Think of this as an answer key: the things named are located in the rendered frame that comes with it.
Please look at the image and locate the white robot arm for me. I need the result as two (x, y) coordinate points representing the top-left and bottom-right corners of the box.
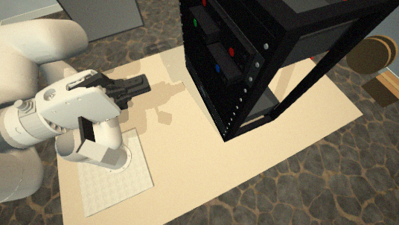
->
(0, 19), (132, 203)

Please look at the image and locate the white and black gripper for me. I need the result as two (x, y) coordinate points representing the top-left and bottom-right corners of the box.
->
(35, 69), (151, 134)

